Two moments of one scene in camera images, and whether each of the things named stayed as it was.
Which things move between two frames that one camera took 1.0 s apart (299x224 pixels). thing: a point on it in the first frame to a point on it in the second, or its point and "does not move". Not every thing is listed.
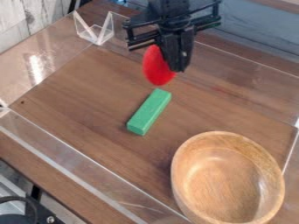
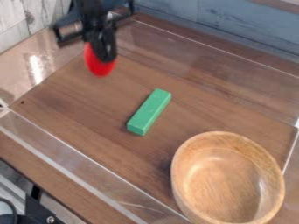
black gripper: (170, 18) to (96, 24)
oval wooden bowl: (225, 180) does not move
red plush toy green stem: (156, 67) to (97, 66)
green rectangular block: (146, 114) does not move
